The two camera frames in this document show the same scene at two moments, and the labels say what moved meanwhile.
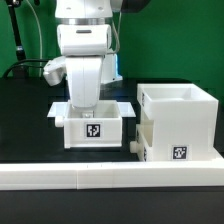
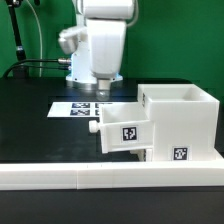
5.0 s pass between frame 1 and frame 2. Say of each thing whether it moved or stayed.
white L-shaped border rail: stayed
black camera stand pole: stayed
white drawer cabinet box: stayed
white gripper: moved
